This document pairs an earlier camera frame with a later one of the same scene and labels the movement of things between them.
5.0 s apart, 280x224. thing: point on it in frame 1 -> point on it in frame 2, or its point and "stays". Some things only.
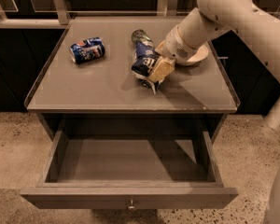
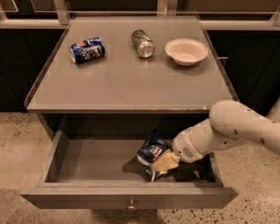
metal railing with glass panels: (50, 7) stays
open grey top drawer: (132, 162) stays
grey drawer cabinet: (87, 83) stays
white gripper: (176, 47) -> (183, 147)
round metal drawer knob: (132, 206) stays
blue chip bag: (144, 60) -> (156, 144)
